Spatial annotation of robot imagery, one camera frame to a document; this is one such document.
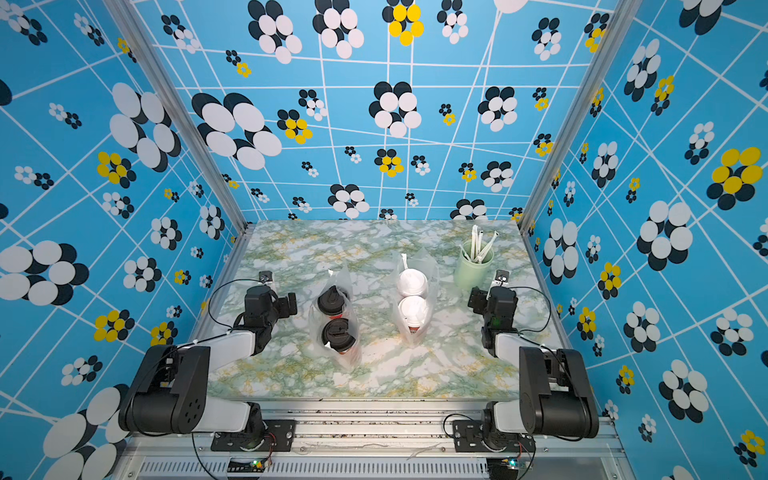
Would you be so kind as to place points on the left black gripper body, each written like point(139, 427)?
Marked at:
point(282, 309)

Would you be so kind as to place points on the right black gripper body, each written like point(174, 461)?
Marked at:
point(480, 298)

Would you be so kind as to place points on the red cup black lid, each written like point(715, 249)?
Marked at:
point(336, 335)
point(332, 301)

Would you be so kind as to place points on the clear plastic carrier bag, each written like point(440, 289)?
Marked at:
point(351, 359)
point(424, 262)

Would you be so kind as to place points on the red cup white lid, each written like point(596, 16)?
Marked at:
point(412, 282)
point(413, 312)

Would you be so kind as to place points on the red cup white lid front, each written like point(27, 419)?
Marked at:
point(412, 282)

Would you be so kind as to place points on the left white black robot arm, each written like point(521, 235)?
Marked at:
point(169, 393)

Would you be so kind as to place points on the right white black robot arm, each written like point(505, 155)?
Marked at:
point(555, 395)

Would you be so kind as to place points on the green straw holder cup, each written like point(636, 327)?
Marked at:
point(468, 274)

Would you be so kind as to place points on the white wrapped straws bundle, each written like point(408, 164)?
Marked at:
point(480, 246)

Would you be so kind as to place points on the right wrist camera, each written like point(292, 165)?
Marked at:
point(501, 278)

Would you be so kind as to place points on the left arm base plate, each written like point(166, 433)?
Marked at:
point(272, 435)

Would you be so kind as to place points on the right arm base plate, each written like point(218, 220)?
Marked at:
point(470, 436)

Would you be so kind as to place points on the aluminium rail frame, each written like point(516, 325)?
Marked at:
point(379, 439)

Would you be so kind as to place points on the left aluminium corner post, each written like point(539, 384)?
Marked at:
point(157, 74)

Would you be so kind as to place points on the aluminium corner post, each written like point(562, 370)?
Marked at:
point(621, 20)
point(157, 74)

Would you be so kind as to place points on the right aluminium corner post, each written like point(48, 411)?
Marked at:
point(621, 20)

